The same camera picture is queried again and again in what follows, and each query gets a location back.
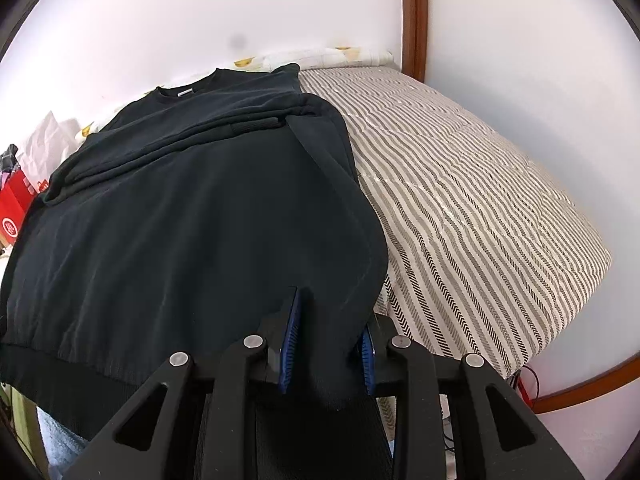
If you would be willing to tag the plaid cloth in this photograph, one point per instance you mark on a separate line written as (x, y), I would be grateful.
(9, 157)

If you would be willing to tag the black sweatshirt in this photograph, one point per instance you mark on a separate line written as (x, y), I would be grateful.
(175, 210)

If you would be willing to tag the light blue fuzzy pants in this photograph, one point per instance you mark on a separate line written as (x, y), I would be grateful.
(60, 440)

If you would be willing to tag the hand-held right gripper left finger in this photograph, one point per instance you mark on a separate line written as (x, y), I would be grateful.
(290, 340)

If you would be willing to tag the brown wooden door frame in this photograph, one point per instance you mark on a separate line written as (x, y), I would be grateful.
(414, 20)

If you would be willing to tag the red paper shopping bag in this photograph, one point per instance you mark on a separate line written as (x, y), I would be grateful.
(15, 210)

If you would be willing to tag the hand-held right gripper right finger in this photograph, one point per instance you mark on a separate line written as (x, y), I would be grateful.
(370, 360)

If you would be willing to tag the brown wooden baseboard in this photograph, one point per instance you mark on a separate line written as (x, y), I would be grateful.
(590, 380)

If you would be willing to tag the striped quilted mat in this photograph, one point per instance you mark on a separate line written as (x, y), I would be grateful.
(475, 210)

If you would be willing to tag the white plastic bag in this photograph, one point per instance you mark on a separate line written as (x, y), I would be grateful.
(47, 145)

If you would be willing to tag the rolled duck print paper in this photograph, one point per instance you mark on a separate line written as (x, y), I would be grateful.
(325, 55)

